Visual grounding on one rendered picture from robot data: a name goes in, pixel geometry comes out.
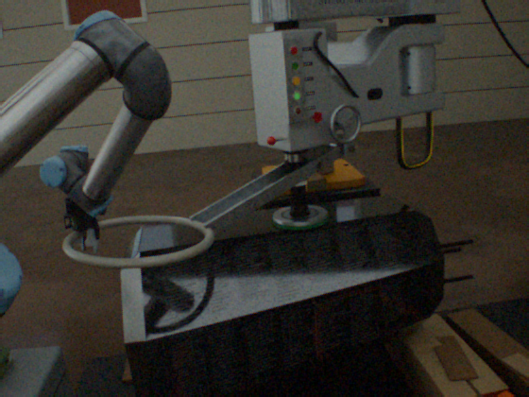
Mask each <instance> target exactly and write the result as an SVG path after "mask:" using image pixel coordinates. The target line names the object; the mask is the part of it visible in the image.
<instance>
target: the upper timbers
mask: <svg viewBox="0 0 529 397"><path fill-rule="evenodd" d="M422 325H423V327H424V328H425V329H426V330H427V331H428V332H429V333H430V334H432V335H433V337H447V336H454V337H455V338H456V339H457V341H458V342H459V344H460V347H461V348H462V349H463V351H464V352H465V354H466V356H467V358H468V359H469V362H470V363H471V365H472V367H473V368H474V369H475V371H477V374H478V376H479V379H473V380H461V381H450V380H449V376H448V374H447V373H446V372H445V371H444V369H443V368H444V367H443V365H442V364H441V362H440V361H439V359H438V357H437V354H436V352H435V350H429V351H426V352H421V353H416V354H414V353H413V352H411V351H410V350H409V349H408V348H407V346H406V345H405V343H404V342H402V341H401V339H400V338H398V339H396V340H393V344H394V345H395V346H396V348H397V349H398V351H399V352H400V354H401V356H402V357H403V359H404V360H405V362H406V363H407V365H409V367H410V370H411V371H412V372H413V373H414V374H415V376H416V377H417V379H418V381H419V382H420V383H421V384H422V386H423V387H424V389H425V391H426V392H427V394H428V395H429V396H430V397H498V395H499V394H500V393H502V392H504V391H506V392H508V385H506V384H505V383H504V382H503V380H502V379H500V378H499V376H498V375H497V374H496V373H494V372H493V370H492V369H491V368H490V367H488V366H487V364H486V363H485V362H484V361H483V360H482V359H481V358H480V357H479V356H478V355H477V354H476V353H475V352H474V351H473V350H472V349H471V348H470V347H469V345H468V344H466V343H465V342H464V341H463V340H462V338H461V337H460V336H458V335H457V334H456V333H455V332H454V330H453V329H452V328H451V327H449V326H448V325H447V322H446V321H445V320H444V319H443V318H441V317H440V316H439V315H438V314H433V315H431V317H430V318H429V319H427V320H426V321H425V322H424V323H423V324H422Z"/></svg>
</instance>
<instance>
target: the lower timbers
mask: <svg viewBox="0 0 529 397"><path fill-rule="evenodd" d="M446 322H447V325H448V326H449V327H451V328H452V329H453V330H454V332H455V333H456V334H457V335H458V336H460V337H461V338H462V340H463V341H464V342H465V343H466V344H468V345H469V347H470V348H471V349H472V350H473V351H474V352H475V353H476V354H477V355H478V356H479V357H480V358H481V359H482V360H483V361H484V362H485V363H486V364H487V366H488V367H490V368H491V369H492V370H493V372H494V373H496V374H497V375H498V376H499V378H500V379H502V380H503V382H504V383H505V384H507V385H508V386H509V387H510V388H511V389H512V390H514V391H515V392H516V393H517V394H518V395H519V396H520V397H529V381H527V380H526V379H525V378H523V377H521V376H520V375H519V374H518V373H516V372H514V371H513V370H511V369H510V368H508V367H506V365H505V364H503V362H502V359H505V358H507V357H509V356H512V355H514V354H522V355H523V356H524V357H525V358H527V359H529V351H527V350H526V349H525V348H524V347H522V346H521V344H519V343H518V342H516V340H515V339H513V338H512V337H510V336H509V335H507V334H506V333H505V332H504V331H502V330H500V329H499V327H497V326H496V325H495V324H493V323H492V322H490V321H489V320H488V319H486V317H484V316H483V315H480V314H479V313H478V312H477V311H476V310H475V309H474V308H471V309H466V310H461V311H458V312H453V313H450V314H447V315H446ZM384 346H385V347H386V349H387V350H388V351H389V355H390V356H391V358H392V359H393V360H394V362H395V363H396V365H397V367H398V369H399V371H400V372H401V375H402V376H403V377H404V378H405V380H406V383H407V385H408V386H409V387H410V389H411V390H412V391H413V394H414V395H415V397H430V396H429V395H428V394H427V392H426V391H425V389H424V387H423V386H422V384H421V383H420V382H419V381H418V379H417V377H416V376H415V374H414V373H413V372H412V371H411V370H410V367H409V365H407V363H406V362H405V360H404V359H403V357H402V356H401V354H400V352H399V351H398V349H397V348H396V346H395V345H394V344H393V341H392V342H389V343H387V344H385V345H384Z"/></svg>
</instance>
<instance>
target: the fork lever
mask: <svg viewBox="0 0 529 397"><path fill-rule="evenodd" d="M348 150H349V153H354V151H355V150H356V148H355V146H353V145H350V146H349V148H348ZM304 156H305V158H306V159H308V160H309V161H311V162H309V163H307V164H305V165H303V166H302V167H300V168H298V169H297V170H295V171H293V172H292V173H290V174H288V175H286V172H285V171H284V163H282V164H280V165H279V166H277V167H275V168H274V169H272V170H270V171H268V172H267V173H265V174H263V175H262V176H261V177H259V178H257V179H256V180H254V181H250V182H248V183H247V184H245V185H244V186H242V187H240V188H239V189H237V190H235V191H233V192H232V193H230V194H228V195H226V196H225V197H223V198H222V199H220V200H218V201H217V202H216V203H214V204H212V205H210V206H209V207H207V208H205V209H204V210H202V211H200V212H198V213H197V214H193V215H191V216H189V218H190V220H191V221H193V220H197V221H200V222H202V223H204V228H205V229H208V228H211V229H212V230H213V232H214V234H217V233H218V232H220V231H222V230H223V229H225V228H227V227H228V226H229V225H231V224H232V223H234V222H235V221H237V220H239V219H240V218H242V217H244V216H247V215H248V214H250V213H252V212H253V211H255V210H256V209H258V208H260V207H261V206H263V205H265V204H266V203H268V202H269V201H270V200H272V199H274V198H276V197H277V196H279V195H281V194H282V193H283V192H285V191H286V190H288V189H290V188H291V187H293V186H294V185H296V184H298V183H299V182H303V181H305V180H307V179H308V178H310V177H312V176H313V175H314V174H315V173H316V172H318V171H319V170H321V169H323V168H324V167H326V166H328V165H329V164H332V163H333V162H335V161H336V160H338V159H339V158H340V157H342V156H344V148H343V145H341V144H337V143H336V142H335V141H334V139H333V142H332V143H331V144H329V145H325V146H321V147H313V148H310V149H309V151H307V152H305V153H304Z"/></svg>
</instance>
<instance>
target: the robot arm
mask: <svg viewBox="0 0 529 397"><path fill-rule="evenodd" d="M165 64H166V62H165V61H164V59H163V58H162V55H161V54H160V53H159V51H158V50H157V49H156V48H155V47H154V46H153V45H151V44H150V43H149V42H148V41H146V40H145V39H144V38H142V36H141V35H139V34H138V33H137V32H136V31H135V30H134V29H131V27H130V26H129V25H128V24H127V23H126V22H125V21H123V20H122V18H119V17H118V16H117V15H115V14H114V13H112V12H110V11H107V10H102V11H99V12H97V13H94V14H92V15H91V16H90V17H89V18H87V19H86V20H85V21H84V22H83V23H82V24H81V25H80V26H78V27H77V29H76V32H75V35H74V38H73V43H72V44H71V46H70V48H68V49H67V50H66V51H65V52H63V53H61V54H60V55H59V56H58V57H57V58H56V59H54V60H53V61H52V62H50V63H49V64H48V65H47V66H46V67H45V68H44V69H43V70H42V71H41V72H40V73H38V74H37V75H36V76H35V77H34V78H32V79H31V80H30V81H28V82H27V84H26V85H24V86H23V87H22V88H21V89H19V90H18V92H17V93H15V94H14V95H11V96H10V97H9V99H7V100H6V101H5V102H4V103H2V105H1V106H0V179H1V178H2V177H4V176H5V175H6V174H7V173H8V172H9V171H10V170H11V169H12V168H13V167H14V166H15V165H16V164H17V163H18V162H19V161H20V160H23V158H24V157H25V155H26V154H27V153H29V152H30V151H31V149H32V148H33V147H34V146H36V145H37V144H38V143H39V142H40V141H41V140H42V139H44V138H45V137H46V136H47V135H48V134H49V133H50V131H52V130H53V129H54V128H55V127H56V126H57V125H59V124H60V123H61V121H62V120H63V119H64V118H67V117H68V116H69V115H70V114H71V113H72V112H73V111H74V110H75V109H76V108H77V107H78V106H79V105H80V104H81V103H83V102H84V101H85V100H86V99H87V97H88V96H89V95H92V94H93V93H94V92H95V91H96V90H97V89H99V88H100V87H101V85H102V84H103V83H106V82H108V81H109V80H110V79H111V78H115V79H116V80H117V81H118V82H119V83H120V84H122V85H123V86H124V91H123V94H122V99H123V102H124V105H123V107H122V109H121V111H120V112H119V114H118V116H117V118H116V120H115V122H114V123H113V125H112V127H111V129H110V131H109V133H108V135H107V137H106V139H105V141H104V143H103V145H102V147H101V149H100V151H99V153H98V155H97V157H96V159H95V161H94V164H93V165H92V166H91V168H90V165H89V149H88V148H87V147H86V146H66V147H61V148H60V153H59V154H57V155H54V156H50V157H48V158H47V159H46V160H45V161H43V163H42V164H41V167H40V176H41V179H42V181H43V182H44V183H45V185H46V186H48V187H52V188H58V189H60V190H61V191H62V192H63V193H64V194H65V195H66V196H68V197H69V198H65V199H64V202H65V209H66V214H65V215H64V222H65V218H68V220H69V224H68V226H66V225H65V229H68V228H71V229H74V230H75V231H77V232H81V231H83V232H84V231H86V230H88V229H89V228H91V229H89V230H88V238H87V237H86V235H84V236H82V237H80V238H79V239H78V240H77V241H76V242H75V243H74V244H79V245H80V246H81V248H82V250H86V248H87V247H93V250H94V253H96V252H97V249H98V245H99V238H100V226H99V224H98V221H97V218H96V217H97V216H101V215H105V213H106V211H107V209H106V208H107V207H108V206H109V205H110V204H111V203H112V200H113V196H112V194H111V191H112V188H113V187H114V185H115V184H116V183H117V181H118V179H119V178H120V176H121V174H122V173H123V171H124V169H125V168H126V166H127V165H128V162H129V160H130V158H131V157H132V155H133V153H134V152H135V150H136V148H137V147H138V145H139V144H140V143H141V141H142V139H143V138H144V136H145V135H146V133H147V131H148V130H149V128H150V127H151V125H152V122H153V121H154V120H158V119H160V118H162V117H163V116H164V115H165V113H166V111H167V110H168V109H169V107H170V104H171V101H172V83H171V78H170V75H169V73H168V70H167V67H166V65H165ZM22 280H23V274H22V270H21V267H20V266H19V264H18V261H17V259H16V257H15V256H14V255H13V253H10V252H9V249H8V248H6V247H5V246H4V245H2V243H0V320H1V318H2V317H3V316H4V315H5V313H6V312H7V311H8V310H9V309H10V308H11V305H12V304H13V303H14V301H15V298H16V295H17V294H18V292H20V290H21V288H22Z"/></svg>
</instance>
